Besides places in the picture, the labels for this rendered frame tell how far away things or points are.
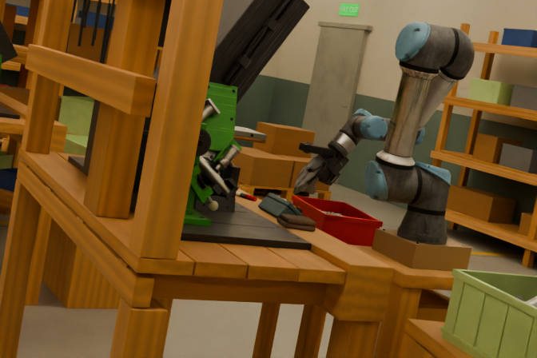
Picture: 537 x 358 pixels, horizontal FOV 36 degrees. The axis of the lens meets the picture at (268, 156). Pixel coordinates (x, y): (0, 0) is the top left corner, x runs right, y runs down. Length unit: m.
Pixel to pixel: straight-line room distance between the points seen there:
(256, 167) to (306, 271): 6.56
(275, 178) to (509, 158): 2.38
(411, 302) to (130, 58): 1.05
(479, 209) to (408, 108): 6.30
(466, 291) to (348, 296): 0.32
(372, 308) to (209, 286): 0.44
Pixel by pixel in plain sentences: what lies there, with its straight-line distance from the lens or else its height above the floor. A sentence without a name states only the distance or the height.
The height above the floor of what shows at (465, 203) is 0.38.
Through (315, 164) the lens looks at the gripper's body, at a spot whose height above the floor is 1.07.
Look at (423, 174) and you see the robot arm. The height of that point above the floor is 1.12.
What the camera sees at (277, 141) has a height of 0.59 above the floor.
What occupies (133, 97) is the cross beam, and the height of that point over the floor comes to 1.23.
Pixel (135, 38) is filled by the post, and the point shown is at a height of 1.36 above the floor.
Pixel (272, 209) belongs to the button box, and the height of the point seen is 0.92.
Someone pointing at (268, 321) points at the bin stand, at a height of 0.47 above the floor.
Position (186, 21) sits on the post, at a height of 1.41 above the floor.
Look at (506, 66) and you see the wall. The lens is 9.43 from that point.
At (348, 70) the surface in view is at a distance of 11.46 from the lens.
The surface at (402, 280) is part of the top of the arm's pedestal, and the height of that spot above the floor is 0.83.
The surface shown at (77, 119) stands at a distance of 5.36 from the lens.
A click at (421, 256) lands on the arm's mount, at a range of 2.53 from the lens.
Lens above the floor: 1.34
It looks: 6 degrees down
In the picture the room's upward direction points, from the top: 11 degrees clockwise
